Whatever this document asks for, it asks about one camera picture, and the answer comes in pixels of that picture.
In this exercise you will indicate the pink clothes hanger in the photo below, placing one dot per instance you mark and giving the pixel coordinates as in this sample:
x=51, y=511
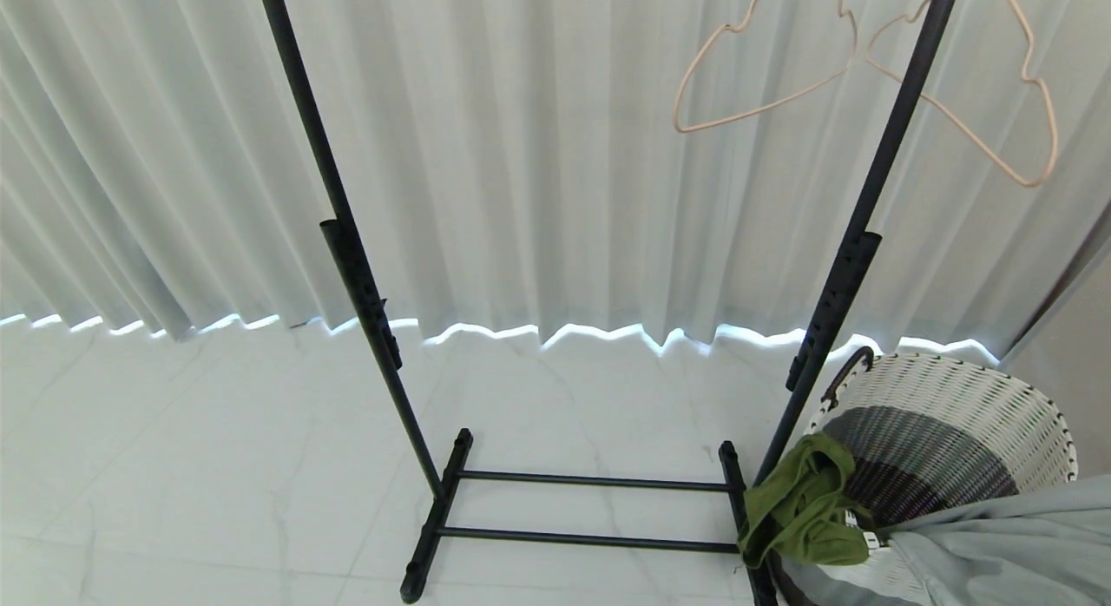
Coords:
x=1055, y=133
x=764, y=99

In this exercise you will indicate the pale grey shorts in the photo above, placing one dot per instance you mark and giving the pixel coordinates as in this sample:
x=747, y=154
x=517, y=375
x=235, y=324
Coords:
x=1024, y=545

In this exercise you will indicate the black clothes rack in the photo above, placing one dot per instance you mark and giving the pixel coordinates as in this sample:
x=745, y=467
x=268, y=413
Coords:
x=360, y=285

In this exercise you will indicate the white laundry basket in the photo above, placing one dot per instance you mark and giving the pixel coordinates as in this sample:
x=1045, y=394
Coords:
x=955, y=389

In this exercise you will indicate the white curtain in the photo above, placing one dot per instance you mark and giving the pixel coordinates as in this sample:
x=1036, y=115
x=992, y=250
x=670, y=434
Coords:
x=564, y=154

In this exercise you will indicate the green garment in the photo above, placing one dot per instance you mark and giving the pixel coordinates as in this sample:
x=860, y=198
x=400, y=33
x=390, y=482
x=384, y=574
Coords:
x=807, y=510

